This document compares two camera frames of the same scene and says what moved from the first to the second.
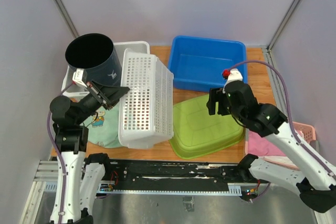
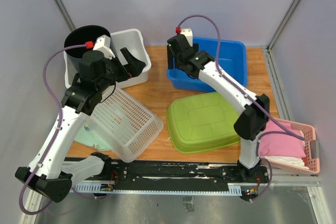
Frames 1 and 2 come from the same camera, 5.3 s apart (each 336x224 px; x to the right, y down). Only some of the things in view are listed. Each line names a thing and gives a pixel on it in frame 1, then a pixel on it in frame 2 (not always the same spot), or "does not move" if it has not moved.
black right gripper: x=216 y=94 → x=170 y=59
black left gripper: x=109 y=95 → x=134 y=66
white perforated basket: x=146 y=110 → x=127 y=128
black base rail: x=163 y=177 does not move
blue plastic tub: x=198 y=64 does not move
